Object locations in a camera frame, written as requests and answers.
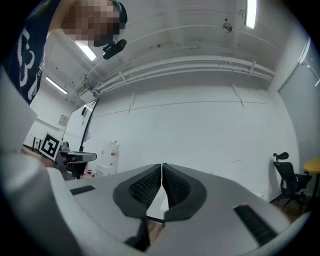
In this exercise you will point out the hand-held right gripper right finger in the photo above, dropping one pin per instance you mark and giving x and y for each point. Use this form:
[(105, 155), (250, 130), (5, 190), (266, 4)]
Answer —
[(212, 225)]

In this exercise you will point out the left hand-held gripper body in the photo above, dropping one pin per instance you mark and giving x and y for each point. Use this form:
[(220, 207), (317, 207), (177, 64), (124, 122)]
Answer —
[(51, 147)]

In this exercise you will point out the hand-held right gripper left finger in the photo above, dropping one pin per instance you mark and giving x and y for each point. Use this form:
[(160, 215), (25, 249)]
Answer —
[(100, 200)]

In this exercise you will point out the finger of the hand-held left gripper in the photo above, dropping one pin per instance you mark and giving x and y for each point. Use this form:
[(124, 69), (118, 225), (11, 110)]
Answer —
[(87, 157)]

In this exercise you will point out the person's left forearm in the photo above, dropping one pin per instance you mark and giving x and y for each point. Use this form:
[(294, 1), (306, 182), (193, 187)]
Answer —
[(32, 155)]

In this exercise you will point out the low white storage box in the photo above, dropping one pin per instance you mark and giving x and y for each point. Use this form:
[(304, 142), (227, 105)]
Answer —
[(103, 171)]

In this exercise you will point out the white box with red label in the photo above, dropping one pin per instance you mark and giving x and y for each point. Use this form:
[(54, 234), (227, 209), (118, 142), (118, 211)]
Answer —
[(110, 152)]

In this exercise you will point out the black metal stand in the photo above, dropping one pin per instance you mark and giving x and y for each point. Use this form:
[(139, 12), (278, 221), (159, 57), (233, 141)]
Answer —
[(87, 125)]

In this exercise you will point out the long ceiling light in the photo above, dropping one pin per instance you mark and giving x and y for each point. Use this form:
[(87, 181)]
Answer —
[(86, 51), (251, 13), (56, 85)]

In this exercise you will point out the black office chair with headrest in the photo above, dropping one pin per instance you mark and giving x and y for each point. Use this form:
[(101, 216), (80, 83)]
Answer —
[(287, 172)]

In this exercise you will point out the round yellow table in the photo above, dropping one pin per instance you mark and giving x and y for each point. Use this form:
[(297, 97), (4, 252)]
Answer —
[(313, 165)]

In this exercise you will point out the person's navy printed shirt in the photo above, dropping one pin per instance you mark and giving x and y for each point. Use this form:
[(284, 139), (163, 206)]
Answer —
[(37, 25)]

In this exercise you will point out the person's head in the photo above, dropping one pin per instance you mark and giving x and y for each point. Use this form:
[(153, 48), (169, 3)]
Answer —
[(87, 20)]

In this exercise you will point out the white ceiling pipes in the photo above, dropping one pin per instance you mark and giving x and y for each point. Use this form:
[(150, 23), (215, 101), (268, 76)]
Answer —
[(187, 65)]

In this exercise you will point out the frosted glass partition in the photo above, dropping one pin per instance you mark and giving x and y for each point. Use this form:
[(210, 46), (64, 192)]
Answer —
[(300, 112)]

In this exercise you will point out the round ceiling smoke detector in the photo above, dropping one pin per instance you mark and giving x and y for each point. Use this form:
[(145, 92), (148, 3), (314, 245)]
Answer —
[(227, 27)]

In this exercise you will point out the small grey wall panel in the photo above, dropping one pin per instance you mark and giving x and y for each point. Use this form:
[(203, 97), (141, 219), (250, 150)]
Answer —
[(63, 120)]

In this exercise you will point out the black head-mounted camera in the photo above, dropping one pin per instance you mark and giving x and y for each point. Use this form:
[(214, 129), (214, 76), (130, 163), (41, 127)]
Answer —
[(112, 51)]

